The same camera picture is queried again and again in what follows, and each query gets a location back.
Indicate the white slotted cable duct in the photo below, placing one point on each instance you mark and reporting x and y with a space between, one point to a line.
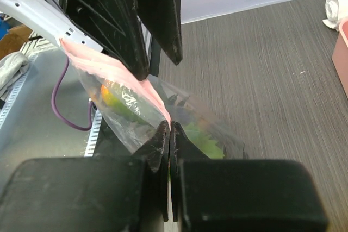
95 117

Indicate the rolled white towel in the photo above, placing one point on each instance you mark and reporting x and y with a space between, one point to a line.
336 11

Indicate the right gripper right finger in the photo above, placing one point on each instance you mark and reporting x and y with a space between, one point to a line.
180 148

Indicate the fake mango orange green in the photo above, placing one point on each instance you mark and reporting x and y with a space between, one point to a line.
119 98

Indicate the pink divided organizer tray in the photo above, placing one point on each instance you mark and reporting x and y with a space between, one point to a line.
340 55

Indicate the clear zip top bag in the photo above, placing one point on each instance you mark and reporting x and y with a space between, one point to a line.
94 68

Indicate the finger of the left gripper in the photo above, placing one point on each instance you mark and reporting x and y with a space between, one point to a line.
114 25
163 19

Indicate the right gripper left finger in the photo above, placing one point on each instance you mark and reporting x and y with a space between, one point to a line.
155 152

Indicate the fake green lettuce leaf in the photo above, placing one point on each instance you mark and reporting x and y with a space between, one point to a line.
203 141

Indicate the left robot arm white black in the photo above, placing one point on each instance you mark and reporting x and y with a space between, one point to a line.
51 22

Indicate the fake purple grapes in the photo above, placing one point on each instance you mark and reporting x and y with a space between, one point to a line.
177 106

